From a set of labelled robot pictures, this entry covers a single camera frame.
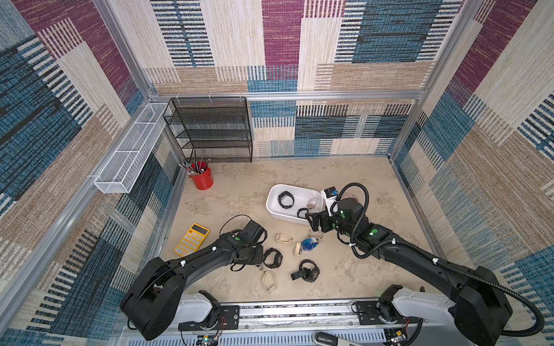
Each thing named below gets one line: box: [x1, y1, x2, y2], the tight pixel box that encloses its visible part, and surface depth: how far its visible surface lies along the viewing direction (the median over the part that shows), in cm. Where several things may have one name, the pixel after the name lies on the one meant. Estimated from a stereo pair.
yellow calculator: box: [173, 222, 210, 258], surface depth 93 cm
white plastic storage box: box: [265, 183, 324, 225], surface depth 103 cm
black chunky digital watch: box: [262, 247, 284, 269], surface depth 85 cm
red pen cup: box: [189, 161, 214, 191], surface depth 107 cm
